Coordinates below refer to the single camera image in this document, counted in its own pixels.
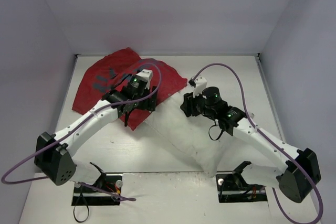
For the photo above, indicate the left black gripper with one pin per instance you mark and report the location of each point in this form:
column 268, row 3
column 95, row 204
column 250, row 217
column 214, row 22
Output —
column 148, row 100

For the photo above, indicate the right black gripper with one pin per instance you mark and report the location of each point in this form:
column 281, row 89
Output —
column 187, row 104

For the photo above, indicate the white pillow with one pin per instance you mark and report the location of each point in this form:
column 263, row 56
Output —
column 189, row 136

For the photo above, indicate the red navy pillowcase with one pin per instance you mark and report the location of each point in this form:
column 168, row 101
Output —
column 113, row 71

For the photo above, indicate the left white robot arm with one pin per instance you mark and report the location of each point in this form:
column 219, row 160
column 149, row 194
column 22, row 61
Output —
column 56, row 151

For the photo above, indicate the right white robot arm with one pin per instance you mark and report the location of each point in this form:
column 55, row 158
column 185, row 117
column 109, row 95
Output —
column 291, row 165

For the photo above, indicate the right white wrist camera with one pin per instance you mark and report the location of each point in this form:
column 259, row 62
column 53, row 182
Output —
column 199, row 84

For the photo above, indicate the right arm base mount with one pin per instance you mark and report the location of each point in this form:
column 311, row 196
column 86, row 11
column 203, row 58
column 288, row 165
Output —
column 232, row 188

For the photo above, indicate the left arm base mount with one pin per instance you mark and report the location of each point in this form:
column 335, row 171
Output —
column 84, row 196

